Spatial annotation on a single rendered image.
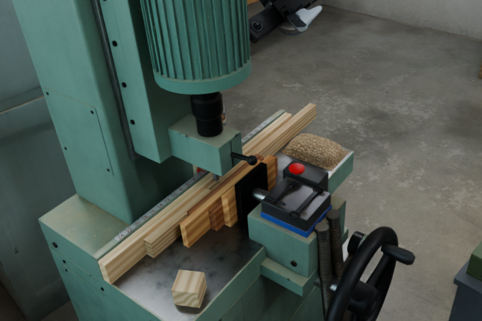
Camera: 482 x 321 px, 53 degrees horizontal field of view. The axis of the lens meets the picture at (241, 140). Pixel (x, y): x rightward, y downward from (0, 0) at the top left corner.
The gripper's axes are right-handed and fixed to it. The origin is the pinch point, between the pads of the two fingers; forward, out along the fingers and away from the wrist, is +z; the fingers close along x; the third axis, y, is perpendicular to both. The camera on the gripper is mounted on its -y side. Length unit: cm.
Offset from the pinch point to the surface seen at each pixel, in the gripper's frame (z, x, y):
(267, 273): -1, 39, -33
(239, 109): -226, -3, -51
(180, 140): -6.1, 8.7, -31.7
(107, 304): -17, 27, -74
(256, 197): -6.2, 26.9, -26.7
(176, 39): 12.7, -2.3, -16.7
